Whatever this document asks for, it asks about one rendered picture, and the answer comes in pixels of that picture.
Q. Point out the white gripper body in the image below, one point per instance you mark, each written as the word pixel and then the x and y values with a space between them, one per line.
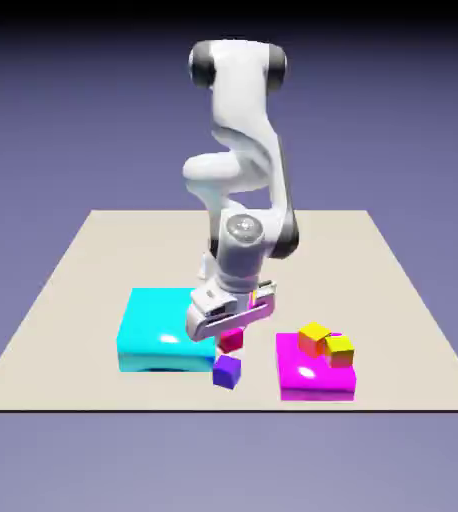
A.
pixel 229 320

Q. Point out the small purple cube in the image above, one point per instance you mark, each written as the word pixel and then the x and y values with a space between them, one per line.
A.
pixel 226 372

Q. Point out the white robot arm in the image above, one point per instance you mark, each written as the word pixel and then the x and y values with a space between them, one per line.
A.
pixel 241 120

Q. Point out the small yellow cube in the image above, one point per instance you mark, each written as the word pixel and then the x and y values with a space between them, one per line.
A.
pixel 340 352
pixel 313 338

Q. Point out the small red cube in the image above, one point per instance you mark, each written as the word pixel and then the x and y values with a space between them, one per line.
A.
pixel 231 340

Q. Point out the large cyan box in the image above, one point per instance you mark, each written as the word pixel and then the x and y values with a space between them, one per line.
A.
pixel 153 328

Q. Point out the large magenta box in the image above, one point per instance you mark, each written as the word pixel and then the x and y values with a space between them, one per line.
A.
pixel 313 376

